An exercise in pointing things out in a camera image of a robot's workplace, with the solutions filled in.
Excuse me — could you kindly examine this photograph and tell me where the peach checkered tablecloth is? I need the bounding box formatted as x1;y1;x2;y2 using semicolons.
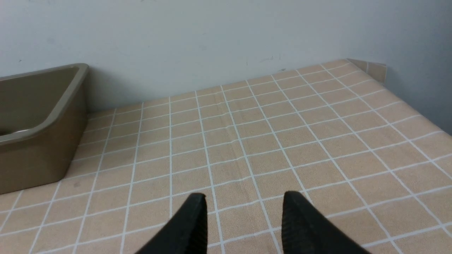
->
1;60;451;254

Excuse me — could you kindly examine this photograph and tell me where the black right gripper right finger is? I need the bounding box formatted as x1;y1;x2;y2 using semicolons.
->
281;191;369;254

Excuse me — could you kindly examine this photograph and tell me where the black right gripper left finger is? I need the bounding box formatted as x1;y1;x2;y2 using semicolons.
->
136;193;208;254

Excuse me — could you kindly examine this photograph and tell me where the olive green plastic bin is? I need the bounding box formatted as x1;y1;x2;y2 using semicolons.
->
0;63;89;194

